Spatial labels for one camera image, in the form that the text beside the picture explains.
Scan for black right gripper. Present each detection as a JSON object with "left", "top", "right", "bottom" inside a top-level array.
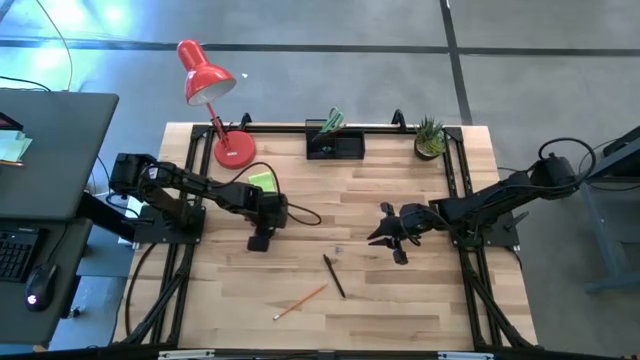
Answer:
[{"left": 367, "top": 202, "right": 444, "bottom": 267}]

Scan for green sticky note pad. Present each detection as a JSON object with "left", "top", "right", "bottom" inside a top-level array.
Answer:
[{"left": 247, "top": 171, "right": 278, "bottom": 194}]

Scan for black pen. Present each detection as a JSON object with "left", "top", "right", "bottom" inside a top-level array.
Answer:
[{"left": 322, "top": 253, "right": 347, "bottom": 300}]

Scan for black mesh desk organizer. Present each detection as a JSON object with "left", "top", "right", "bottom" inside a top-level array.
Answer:
[{"left": 305, "top": 118, "right": 367, "bottom": 161}]

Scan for yellow pencil with red eraser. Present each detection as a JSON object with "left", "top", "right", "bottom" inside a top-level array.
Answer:
[{"left": 272, "top": 282, "right": 330, "bottom": 322}]

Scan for green handled scissors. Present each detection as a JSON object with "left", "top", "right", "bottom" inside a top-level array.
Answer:
[{"left": 318, "top": 106, "right": 347, "bottom": 137}]

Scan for potted succulent plant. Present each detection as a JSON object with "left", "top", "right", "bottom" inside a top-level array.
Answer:
[{"left": 413, "top": 114, "right": 448, "bottom": 162}]

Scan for red desk lamp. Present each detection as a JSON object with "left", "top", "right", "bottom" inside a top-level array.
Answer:
[{"left": 175, "top": 38, "right": 258, "bottom": 171}]

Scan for dark grey desk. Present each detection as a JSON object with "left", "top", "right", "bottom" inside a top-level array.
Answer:
[{"left": 0, "top": 89, "right": 121, "bottom": 346}]

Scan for black computer mouse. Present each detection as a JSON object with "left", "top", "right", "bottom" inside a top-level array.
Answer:
[{"left": 24, "top": 262, "right": 59, "bottom": 313}]

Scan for blue grey metal cart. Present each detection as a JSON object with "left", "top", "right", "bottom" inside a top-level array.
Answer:
[{"left": 579, "top": 124, "right": 640, "bottom": 294}]

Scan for black keyboard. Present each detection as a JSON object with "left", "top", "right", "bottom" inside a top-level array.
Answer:
[{"left": 0, "top": 227, "right": 42, "bottom": 284}]

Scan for pale green paper notes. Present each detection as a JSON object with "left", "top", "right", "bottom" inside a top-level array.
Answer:
[{"left": 0, "top": 129, "right": 34, "bottom": 164}]

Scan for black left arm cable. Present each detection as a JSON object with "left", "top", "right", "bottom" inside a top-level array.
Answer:
[{"left": 227, "top": 160, "right": 323, "bottom": 228}]

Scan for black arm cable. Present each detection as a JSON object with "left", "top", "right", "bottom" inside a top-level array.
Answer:
[
  {"left": 537, "top": 137, "right": 598, "bottom": 192},
  {"left": 227, "top": 160, "right": 323, "bottom": 228}
]

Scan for black aluminium table frame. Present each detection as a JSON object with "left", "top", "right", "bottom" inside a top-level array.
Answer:
[{"left": 113, "top": 122, "right": 539, "bottom": 351}]

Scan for silver metal bracket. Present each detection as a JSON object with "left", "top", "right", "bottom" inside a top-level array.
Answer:
[
  {"left": 158, "top": 349, "right": 217, "bottom": 360},
  {"left": 437, "top": 351, "right": 494, "bottom": 360}
]

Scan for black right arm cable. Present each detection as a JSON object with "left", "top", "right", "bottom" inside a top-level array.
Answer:
[{"left": 537, "top": 137, "right": 598, "bottom": 192}]

